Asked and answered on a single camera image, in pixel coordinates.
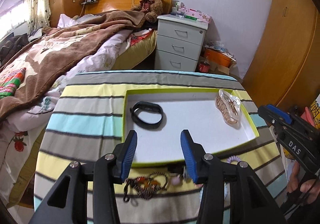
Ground plastic bags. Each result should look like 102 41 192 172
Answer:
205 41 235 56

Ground patterned curtain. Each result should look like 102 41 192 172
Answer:
25 0 52 36

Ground black wristband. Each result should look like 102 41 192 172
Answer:
130 101 164 129

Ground pink charm hair tie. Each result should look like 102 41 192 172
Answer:
169 173 186 186

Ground window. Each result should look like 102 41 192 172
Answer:
0 0 28 36

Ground brown fleece blanket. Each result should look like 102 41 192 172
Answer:
0 10 145 124

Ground yellow mattress sheet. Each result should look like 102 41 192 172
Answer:
111 30 158 70

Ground person's right hand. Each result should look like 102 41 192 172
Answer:
286 161 320 195

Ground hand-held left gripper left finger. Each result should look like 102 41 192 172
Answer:
29 130 138 224

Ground small bottles on nightstand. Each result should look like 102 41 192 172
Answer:
171 1 187 18

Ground dark clothes pile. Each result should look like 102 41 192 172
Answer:
0 34 29 64

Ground wooden headboard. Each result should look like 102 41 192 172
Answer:
81 0 174 18

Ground grey three-drawer nightstand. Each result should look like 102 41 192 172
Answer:
154 14 209 72

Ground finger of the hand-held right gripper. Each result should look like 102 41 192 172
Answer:
258 105 283 130
266 104 293 125

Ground red patterned cloth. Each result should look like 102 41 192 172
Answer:
129 29 153 46

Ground rose gold hair claw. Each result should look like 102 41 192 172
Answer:
215 89 242 128

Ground green red plaid pillow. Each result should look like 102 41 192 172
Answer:
0 67 27 99

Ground cola bottle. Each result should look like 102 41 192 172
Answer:
197 56 210 73

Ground large wooden wardrobe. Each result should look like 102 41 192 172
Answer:
242 0 320 114

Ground dark beaded bracelet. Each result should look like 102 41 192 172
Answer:
123 173 168 202

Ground green-edged white tray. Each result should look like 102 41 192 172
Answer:
122 89 259 167

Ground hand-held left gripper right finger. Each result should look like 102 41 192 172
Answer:
180 129 287 224

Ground brown teddy bear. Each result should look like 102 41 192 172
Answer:
130 0 164 23

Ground cardboard box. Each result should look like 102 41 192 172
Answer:
200 55 237 76

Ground pink floral tissue box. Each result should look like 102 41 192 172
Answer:
185 9 212 23

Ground orange box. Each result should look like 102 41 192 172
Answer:
203 48 233 68

